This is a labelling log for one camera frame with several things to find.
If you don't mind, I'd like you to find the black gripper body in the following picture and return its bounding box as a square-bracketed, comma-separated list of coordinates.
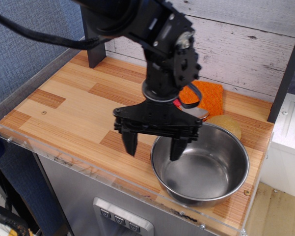
[112, 81, 204, 145]

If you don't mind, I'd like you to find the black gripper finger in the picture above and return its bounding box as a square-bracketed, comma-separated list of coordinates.
[170, 138, 188, 161]
[122, 130, 137, 156]

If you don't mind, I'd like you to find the stainless steel bowl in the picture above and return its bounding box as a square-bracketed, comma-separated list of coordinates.
[151, 123, 249, 207]

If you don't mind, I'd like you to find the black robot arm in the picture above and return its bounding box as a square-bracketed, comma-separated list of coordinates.
[79, 0, 202, 161]

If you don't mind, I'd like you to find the plastic toy chicken drumstick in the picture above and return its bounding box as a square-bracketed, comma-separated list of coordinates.
[206, 115, 242, 140]

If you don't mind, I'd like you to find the orange folded cloth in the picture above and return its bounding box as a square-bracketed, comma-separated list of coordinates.
[179, 80, 223, 120]

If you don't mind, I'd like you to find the stainless steel cabinet front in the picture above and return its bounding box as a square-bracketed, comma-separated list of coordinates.
[38, 155, 211, 236]

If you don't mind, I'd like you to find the silver button control panel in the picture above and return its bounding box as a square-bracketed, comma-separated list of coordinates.
[93, 197, 154, 236]

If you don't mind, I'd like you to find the white appliance at right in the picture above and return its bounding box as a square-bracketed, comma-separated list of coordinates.
[261, 93, 295, 196]

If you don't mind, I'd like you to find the red handled metal spoon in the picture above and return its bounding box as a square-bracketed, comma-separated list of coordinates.
[173, 99, 209, 119]

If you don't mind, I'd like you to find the dark left shelf post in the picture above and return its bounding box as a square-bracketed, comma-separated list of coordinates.
[80, 6, 106, 68]

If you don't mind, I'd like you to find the dark shelf post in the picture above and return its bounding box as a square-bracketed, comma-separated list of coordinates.
[267, 45, 295, 123]
[80, 6, 106, 68]

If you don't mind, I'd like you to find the dark right shelf post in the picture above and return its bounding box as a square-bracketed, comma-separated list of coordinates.
[267, 45, 295, 123]

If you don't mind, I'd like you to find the black braided cable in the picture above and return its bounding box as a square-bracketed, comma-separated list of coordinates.
[0, 4, 113, 51]

